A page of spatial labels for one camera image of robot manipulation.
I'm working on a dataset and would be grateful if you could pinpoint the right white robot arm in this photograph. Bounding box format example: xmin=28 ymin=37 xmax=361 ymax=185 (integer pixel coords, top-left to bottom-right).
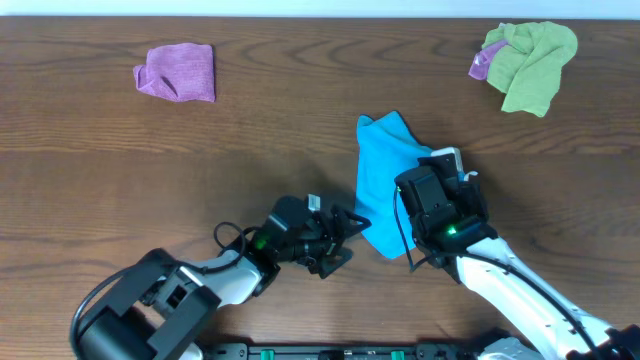
xmin=394 ymin=165 xmax=639 ymax=359

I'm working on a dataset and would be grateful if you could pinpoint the folded purple cloth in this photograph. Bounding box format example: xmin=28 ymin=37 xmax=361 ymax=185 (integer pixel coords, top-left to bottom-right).
xmin=133 ymin=43 xmax=216 ymax=103

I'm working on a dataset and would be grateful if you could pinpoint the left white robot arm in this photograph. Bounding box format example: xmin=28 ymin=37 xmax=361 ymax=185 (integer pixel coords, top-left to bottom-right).
xmin=69 ymin=195 xmax=371 ymax=359

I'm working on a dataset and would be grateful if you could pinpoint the small purple cloth under green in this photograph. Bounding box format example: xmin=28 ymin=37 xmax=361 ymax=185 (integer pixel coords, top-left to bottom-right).
xmin=468 ymin=40 xmax=508 ymax=81

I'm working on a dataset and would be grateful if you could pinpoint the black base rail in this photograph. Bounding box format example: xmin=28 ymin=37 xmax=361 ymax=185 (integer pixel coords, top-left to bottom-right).
xmin=203 ymin=343 xmax=478 ymax=360

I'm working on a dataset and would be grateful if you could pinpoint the green crumpled cloth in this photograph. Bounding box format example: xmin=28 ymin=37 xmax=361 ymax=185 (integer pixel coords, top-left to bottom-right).
xmin=482 ymin=21 xmax=578 ymax=117

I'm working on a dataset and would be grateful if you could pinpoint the blue microfiber cloth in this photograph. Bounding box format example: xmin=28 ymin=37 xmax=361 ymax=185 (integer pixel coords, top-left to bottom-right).
xmin=355 ymin=111 xmax=431 ymax=259

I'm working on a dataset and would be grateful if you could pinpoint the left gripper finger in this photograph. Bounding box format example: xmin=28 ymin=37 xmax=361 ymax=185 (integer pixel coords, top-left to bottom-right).
xmin=308 ymin=248 xmax=353 ymax=279
xmin=332 ymin=205 xmax=372 ymax=239

